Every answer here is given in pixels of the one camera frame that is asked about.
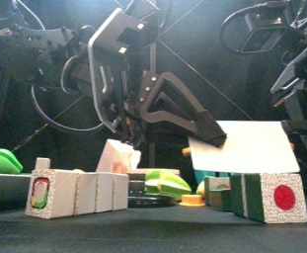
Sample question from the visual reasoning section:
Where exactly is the black looped cable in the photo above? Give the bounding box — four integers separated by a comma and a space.
218, 2, 290, 55

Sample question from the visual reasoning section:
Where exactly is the dark grey toy block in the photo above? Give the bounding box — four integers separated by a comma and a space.
127, 172, 148, 196

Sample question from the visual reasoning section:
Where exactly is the black round dish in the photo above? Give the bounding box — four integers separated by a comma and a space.
127, 192, 177, 209

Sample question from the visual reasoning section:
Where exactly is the white paper sheet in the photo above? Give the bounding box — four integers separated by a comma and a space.
187, 120, 302, 175

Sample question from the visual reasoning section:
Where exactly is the orange toy cap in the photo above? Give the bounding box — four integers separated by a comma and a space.
177, 194, 207, 208

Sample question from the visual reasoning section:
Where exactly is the grey looped cable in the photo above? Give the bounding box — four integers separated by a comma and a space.
29, 84, 105, 133

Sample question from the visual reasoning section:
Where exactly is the lime green toy vegetable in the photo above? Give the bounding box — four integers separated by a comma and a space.
144, 169, 192, 201

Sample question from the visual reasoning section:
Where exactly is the grey tray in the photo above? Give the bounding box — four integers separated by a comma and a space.
0, 172, 35, 205

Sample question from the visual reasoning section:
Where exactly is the teal toy piece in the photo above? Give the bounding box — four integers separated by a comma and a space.
192, 169, 232, 184

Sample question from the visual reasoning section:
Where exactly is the vertical metal pole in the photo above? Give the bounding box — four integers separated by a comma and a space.
149, 42, 157, 170

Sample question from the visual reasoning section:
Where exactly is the small white block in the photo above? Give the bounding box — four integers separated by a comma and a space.
35, 156, 52, 171

